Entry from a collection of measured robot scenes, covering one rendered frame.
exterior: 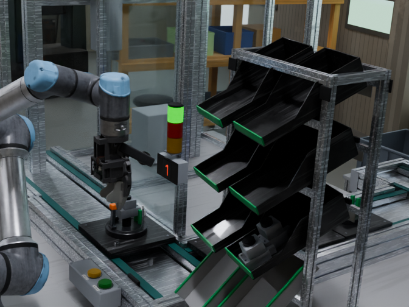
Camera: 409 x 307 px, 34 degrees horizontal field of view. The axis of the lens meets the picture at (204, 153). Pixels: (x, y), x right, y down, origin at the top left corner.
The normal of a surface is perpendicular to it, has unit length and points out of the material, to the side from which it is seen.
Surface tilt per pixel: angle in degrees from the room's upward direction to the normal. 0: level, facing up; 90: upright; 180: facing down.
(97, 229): 0
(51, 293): 0
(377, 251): 90
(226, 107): 25
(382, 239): 90
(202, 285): 45
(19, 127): 58
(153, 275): 0
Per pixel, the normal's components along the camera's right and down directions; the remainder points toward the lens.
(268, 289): -0.61, -0.60
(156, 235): 0.05, -0.94
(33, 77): -0.65, -0.13
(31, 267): 0.74, -0.34
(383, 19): -0.91, 0.09
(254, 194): -0.34, -0.82
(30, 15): 0.57, 0.29
